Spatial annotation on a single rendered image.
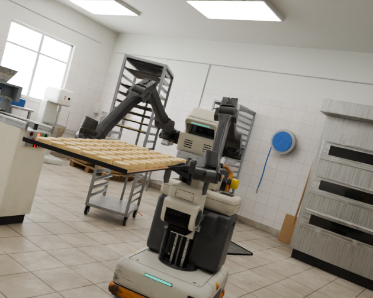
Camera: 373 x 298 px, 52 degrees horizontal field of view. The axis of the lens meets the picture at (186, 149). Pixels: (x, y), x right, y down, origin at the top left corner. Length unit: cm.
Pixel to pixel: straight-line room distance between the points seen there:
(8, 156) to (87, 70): 548
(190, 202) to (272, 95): 443
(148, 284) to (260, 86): 483
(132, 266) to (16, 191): 145
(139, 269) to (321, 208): 305
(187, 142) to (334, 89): 419
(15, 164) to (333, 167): 355
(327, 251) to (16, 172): 356
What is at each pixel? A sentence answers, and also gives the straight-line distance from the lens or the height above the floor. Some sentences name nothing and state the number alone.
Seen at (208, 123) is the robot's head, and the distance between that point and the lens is 227.
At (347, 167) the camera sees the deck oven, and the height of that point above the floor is 127.
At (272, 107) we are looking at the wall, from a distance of 655.
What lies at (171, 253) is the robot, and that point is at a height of 34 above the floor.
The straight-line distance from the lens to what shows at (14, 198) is 360.
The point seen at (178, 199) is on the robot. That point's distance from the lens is 240.
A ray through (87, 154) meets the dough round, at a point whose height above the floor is 99.
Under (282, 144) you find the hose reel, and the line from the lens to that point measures 621.
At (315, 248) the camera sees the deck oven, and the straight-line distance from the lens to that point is 510.
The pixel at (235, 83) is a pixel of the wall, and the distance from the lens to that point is 696.
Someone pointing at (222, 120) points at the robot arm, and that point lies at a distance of 180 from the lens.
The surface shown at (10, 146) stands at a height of 67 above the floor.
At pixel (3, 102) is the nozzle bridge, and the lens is 438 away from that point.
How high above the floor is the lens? 112
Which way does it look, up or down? 2 degrees down
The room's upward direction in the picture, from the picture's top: 15 degrees clockwise
